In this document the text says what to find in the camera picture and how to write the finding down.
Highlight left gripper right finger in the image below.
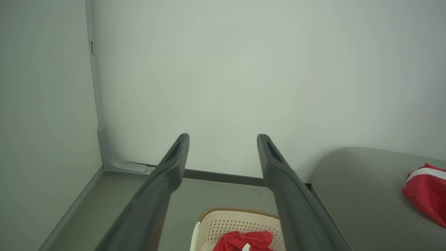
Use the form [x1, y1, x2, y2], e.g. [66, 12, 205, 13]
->
[257, 134, 351, 251]

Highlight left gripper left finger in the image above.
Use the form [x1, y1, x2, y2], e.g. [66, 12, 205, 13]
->
[95, 133, 190, 251]

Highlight plain red garment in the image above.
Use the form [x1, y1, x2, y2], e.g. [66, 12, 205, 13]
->
[213, 231, 274, 251]

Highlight red garment with white stripe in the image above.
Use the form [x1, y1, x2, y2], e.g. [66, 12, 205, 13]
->
[402, 163, 446, 229]

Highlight grey fabric sofa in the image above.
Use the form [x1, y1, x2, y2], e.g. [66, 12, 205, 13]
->
[311, 146, 446, 251]

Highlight cream perforated laundry basket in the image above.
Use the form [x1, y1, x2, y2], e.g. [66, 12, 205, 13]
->
[190, 207, 287, 251]

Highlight black baseboard strip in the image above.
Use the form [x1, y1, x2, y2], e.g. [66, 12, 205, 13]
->
[146, 163, 312, 191]

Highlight grey floor skirting strip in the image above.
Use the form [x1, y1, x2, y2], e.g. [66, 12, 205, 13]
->
[38, 167, 104, 251]

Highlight grey metal corner bracket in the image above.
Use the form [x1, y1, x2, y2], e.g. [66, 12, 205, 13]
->
[98, 125, 156, 175]

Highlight grey wall corner trim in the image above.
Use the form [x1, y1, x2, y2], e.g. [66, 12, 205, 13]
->
[85, 0, 104, 168]

